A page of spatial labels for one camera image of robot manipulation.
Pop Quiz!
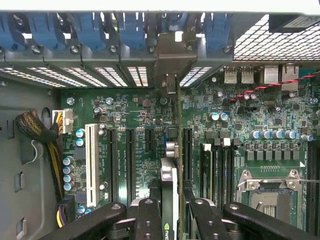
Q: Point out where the braided yellow black power cable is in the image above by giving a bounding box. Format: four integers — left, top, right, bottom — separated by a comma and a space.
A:
14, 109, 66, 201

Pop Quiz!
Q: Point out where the thin metal locking lever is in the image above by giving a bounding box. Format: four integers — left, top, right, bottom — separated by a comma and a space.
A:
236, 177, 320, 189

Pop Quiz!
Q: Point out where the green Dell motherboard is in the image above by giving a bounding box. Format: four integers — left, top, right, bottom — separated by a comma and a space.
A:
59, 62, 320, 240

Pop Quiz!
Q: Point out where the white PCI expansion slot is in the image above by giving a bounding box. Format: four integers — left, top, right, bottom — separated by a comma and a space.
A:
84, 123, 100, 209

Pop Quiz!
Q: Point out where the short black expansion slot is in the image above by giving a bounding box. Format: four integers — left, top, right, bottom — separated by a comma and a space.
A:
144, 127, 155, 154

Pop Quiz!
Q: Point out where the blue expansion slot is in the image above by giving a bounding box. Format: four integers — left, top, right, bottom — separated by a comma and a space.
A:
163, 124, 169, 161

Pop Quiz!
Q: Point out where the CPU socket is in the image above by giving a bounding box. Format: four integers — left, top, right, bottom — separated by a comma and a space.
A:
236, 168, 309, 232

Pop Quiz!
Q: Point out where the white power connector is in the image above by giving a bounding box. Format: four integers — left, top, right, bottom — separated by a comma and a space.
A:
51, 108, 75, 135

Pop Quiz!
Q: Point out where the red black twisted wire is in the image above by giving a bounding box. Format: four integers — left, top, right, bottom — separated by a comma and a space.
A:
228, 70, 320, 103

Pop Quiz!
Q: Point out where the long black expansion slot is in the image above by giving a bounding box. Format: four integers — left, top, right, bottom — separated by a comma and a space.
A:
106, 127, 119, 203
183, 127, 194, 182
125, 127, 138, 201

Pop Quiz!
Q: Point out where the open black PC case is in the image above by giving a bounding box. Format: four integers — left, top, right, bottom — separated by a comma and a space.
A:
0, 9, 320, 240

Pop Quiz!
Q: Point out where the blue card retention clip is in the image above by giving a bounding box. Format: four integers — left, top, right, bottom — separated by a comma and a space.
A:
116, 12, 148, 51
72, 12, 107, 52
161, 12, 189, 33
202, 12, 233, 52
26, 12, 66, 52
0, 13, 26, 52

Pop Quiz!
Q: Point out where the black power connector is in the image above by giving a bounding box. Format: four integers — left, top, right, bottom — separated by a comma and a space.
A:
56, 194, 76, 229

